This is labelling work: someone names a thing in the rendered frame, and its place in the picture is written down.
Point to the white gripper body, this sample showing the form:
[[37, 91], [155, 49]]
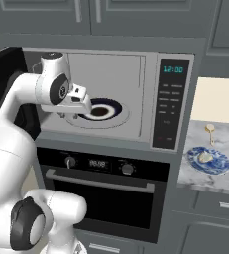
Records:
[[66, 107]]

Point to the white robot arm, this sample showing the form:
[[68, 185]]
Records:
[[7, 155]]

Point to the grey microwave oven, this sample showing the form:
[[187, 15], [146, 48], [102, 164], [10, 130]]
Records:
[[145, 99]]

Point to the black microwave door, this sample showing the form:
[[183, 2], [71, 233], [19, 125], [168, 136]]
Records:
[[3, 66]]

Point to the pale garlic bulb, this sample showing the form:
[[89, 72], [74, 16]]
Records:
[[205, 157]]

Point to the dark blue white plate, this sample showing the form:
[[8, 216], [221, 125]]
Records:
[[111, 109]]

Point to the grey oven knob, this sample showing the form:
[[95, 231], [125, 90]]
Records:
[[127, 169], [70, 162]]

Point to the grey cupboard door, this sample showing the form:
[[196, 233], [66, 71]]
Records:
[[211, 239], [152, 18], [36, 16], [226, 26]]

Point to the black built-in oven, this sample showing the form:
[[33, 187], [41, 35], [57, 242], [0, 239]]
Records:
[[119, 208]]

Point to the gold and white utensil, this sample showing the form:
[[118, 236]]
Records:
[[211, 129]]

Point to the grey drawer front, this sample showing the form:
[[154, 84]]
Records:
[[132, 246], [208, 201]]

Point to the blue patterned plate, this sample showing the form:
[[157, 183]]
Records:
[[216, 165]]

